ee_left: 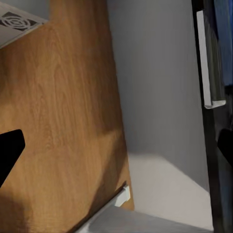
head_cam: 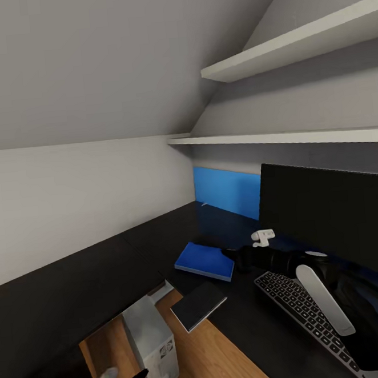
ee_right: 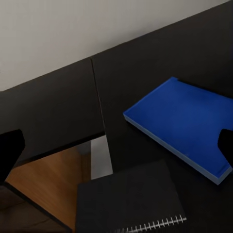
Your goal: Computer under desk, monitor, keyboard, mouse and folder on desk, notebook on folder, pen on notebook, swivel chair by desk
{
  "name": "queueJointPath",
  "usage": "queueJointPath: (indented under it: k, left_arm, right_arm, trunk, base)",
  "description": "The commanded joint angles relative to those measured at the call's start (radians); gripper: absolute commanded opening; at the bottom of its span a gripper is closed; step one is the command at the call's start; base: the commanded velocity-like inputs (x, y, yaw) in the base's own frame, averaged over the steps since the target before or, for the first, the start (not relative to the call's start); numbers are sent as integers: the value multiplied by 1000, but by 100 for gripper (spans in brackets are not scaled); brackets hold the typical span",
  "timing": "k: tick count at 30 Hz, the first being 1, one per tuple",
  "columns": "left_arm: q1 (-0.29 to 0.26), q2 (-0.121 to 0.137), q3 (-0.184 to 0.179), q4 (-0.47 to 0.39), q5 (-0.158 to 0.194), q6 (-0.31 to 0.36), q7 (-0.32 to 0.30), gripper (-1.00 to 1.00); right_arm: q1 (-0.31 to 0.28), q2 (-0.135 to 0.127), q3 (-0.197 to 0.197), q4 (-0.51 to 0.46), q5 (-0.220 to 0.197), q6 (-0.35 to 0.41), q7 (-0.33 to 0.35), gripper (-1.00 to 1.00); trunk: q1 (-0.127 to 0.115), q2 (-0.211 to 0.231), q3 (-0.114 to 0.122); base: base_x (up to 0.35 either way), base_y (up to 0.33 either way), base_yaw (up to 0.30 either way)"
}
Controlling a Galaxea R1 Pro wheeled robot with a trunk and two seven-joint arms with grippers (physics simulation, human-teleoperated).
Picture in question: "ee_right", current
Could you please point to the cabinet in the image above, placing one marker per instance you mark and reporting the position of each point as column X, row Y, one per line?
column 41, row 196

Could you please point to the desk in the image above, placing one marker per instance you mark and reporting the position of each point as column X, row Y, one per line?
column 87, row 99

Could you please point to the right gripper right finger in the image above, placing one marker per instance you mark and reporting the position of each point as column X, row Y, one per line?
column 225, row 144

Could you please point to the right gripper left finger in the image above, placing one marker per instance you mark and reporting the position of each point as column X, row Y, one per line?
column 12, row 145

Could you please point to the notebook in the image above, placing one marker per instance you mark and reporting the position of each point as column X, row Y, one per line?
column 129, row 201

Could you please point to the folder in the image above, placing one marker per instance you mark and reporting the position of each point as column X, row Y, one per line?
column 186, row 119

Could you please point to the desktop computer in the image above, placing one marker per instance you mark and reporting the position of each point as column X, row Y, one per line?
column 100, row 158

